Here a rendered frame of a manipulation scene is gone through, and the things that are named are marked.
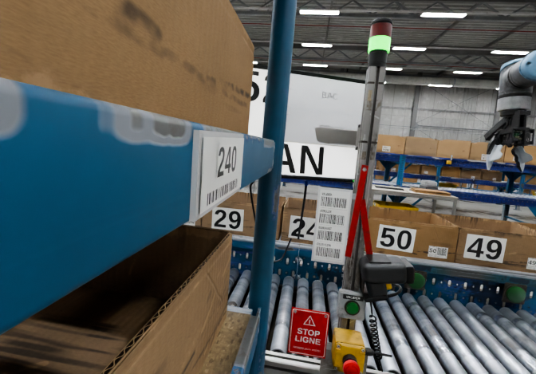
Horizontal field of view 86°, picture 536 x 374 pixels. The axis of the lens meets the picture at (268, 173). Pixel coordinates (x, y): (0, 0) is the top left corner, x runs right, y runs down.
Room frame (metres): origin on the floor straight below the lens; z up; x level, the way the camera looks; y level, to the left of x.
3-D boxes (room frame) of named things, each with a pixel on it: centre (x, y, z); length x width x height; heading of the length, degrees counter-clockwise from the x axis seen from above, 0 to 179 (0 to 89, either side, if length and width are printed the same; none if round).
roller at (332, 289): (1.00, -0.30, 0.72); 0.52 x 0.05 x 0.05; 172
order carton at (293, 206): (1.46, -0.30, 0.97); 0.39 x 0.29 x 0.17; 82
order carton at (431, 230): (1.41, -0.69, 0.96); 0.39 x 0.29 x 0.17; 82
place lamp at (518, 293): (1.14, -1.07, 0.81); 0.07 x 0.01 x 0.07; 82
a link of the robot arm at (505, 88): (1.02, -0.83, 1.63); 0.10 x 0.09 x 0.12; 162
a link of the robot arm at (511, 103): (1.02, -0.84, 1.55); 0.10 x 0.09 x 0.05; 88
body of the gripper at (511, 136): (1.01, -0.84, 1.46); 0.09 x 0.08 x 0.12; 178
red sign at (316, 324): (0.72, -0.17, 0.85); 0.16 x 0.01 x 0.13; 82
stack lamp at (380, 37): (0.73, -0.25, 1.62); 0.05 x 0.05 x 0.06
